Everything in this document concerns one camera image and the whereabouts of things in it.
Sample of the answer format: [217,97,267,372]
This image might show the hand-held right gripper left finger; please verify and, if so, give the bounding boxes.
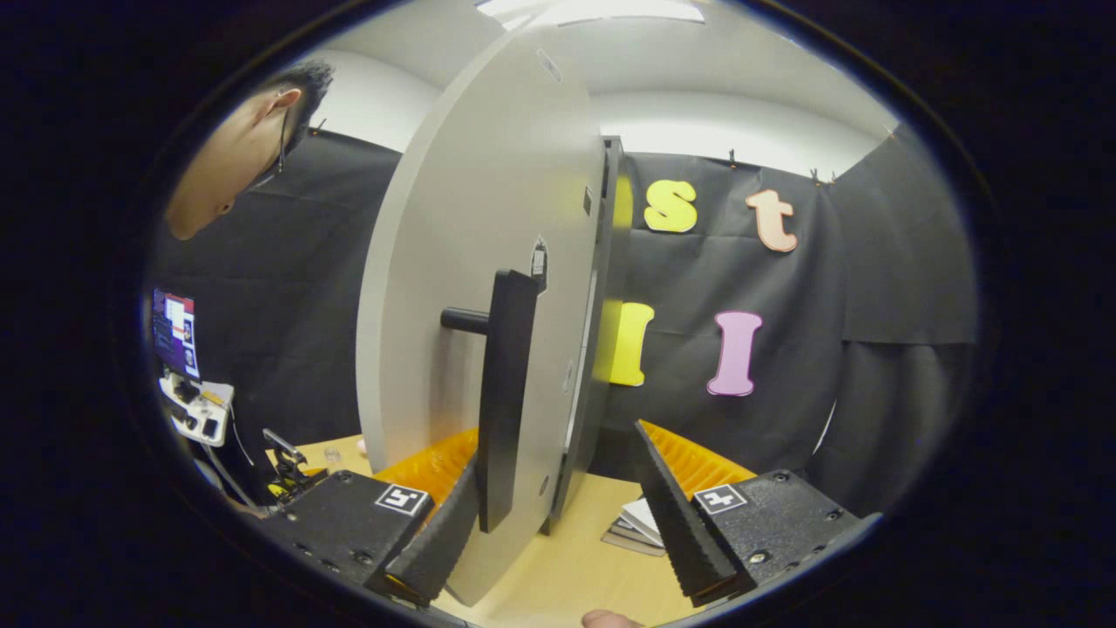
[260,426,480,609]

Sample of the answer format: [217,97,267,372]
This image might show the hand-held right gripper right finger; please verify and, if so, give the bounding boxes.
[634,419,863,610]

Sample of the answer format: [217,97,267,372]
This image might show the black door handle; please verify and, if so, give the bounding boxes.
[440,269,541,535]

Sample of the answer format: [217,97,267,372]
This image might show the dark framed cabinet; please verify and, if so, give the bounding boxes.
[545,135,625,535]

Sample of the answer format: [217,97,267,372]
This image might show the grey cabinet door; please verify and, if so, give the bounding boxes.
[356,31,609,609]

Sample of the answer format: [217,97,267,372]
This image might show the small stack of booklets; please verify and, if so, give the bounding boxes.
[600,497,668,557]

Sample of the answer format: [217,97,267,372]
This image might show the white control box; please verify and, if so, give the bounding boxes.
[159,371,235,447]

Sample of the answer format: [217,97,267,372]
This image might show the computer monitor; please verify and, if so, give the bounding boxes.
[150,288,201,380]

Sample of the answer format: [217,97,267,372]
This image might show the black backdrop cloth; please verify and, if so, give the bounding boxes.
[148,122,977,515]

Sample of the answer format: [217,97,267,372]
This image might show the person's head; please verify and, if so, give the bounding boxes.
[164,59,337,242]

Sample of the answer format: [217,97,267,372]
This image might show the eyeglasses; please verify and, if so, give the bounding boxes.
[248,109,293,188]

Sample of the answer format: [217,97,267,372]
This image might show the long ceiling light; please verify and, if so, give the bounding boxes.
[475,0,705,25]

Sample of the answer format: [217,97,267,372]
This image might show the grey cable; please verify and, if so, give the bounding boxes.
[202,440,262,511]

